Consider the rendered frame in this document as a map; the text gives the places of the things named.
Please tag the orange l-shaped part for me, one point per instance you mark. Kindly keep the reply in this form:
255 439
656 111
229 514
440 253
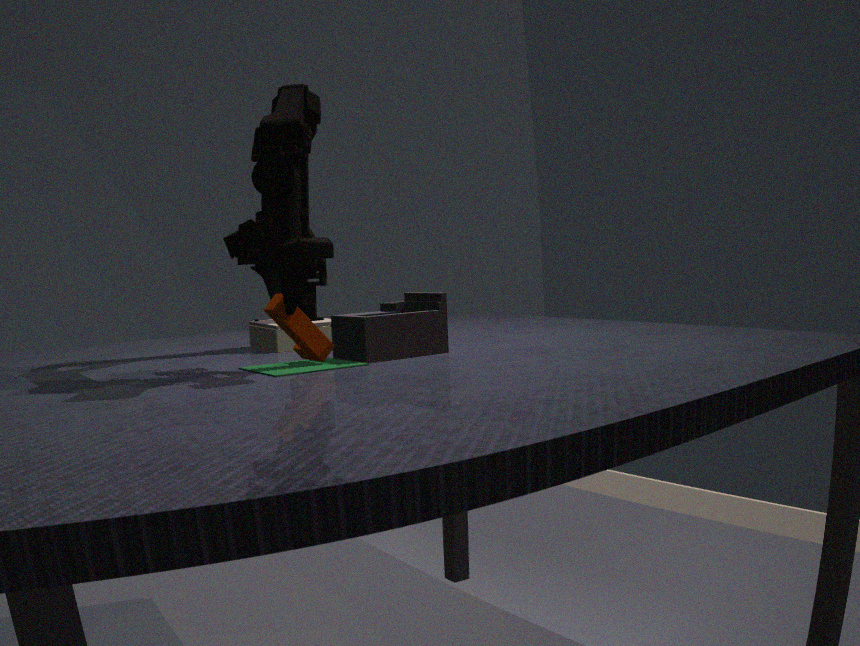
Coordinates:
310 342

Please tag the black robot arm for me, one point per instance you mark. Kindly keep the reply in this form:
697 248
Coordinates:
281 149

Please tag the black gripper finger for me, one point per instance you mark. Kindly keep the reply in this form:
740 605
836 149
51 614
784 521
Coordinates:
294 278
271 279

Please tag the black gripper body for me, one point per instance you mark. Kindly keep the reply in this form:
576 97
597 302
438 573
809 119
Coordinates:
291 247

